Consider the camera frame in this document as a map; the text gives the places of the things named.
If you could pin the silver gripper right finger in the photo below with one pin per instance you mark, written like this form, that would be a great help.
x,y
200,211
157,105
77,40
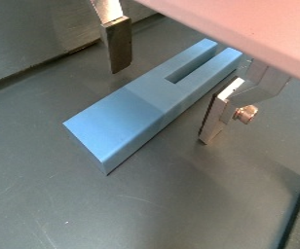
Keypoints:
x,y
233,102

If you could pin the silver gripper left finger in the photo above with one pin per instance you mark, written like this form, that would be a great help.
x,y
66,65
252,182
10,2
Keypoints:
x,y
116,32

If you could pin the blue slotted double-square peg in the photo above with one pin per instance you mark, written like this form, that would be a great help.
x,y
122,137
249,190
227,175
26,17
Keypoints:
x,y
124,120

